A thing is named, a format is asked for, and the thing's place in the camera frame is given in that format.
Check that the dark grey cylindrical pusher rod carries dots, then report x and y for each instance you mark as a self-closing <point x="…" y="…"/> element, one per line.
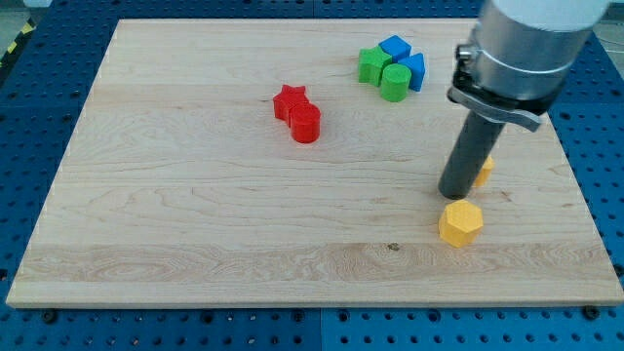
<point x="477" y="138"/>

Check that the yellow heart block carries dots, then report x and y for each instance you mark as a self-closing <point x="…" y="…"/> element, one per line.
<point x="485" y="172"/>

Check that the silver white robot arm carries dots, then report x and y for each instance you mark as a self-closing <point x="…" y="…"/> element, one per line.
<point x="509" y="71"/>

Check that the yellow hexagon block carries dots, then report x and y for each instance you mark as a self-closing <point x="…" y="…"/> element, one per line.
<point x="460" y="223"/>

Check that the blue triangular block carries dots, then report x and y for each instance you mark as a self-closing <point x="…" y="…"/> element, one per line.
<point x="416" y="65"/>

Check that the green cylinder block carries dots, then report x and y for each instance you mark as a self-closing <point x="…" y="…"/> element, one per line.
<point x="395" y="82"/>

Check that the blue cube block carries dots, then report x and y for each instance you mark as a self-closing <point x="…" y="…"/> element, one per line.
<point x="396" y="47"/>

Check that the green star block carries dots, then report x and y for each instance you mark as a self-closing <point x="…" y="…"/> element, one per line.
<point x="371" y="64"/>

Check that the red cylinder block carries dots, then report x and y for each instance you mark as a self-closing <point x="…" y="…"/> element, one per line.
<point x="305" y="122"/>

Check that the red star block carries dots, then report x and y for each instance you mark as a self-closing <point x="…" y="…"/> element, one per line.
<point x="286" y="100"/>

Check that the light wooden board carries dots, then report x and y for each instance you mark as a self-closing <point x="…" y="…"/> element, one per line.
<point x="179" y="187"/>

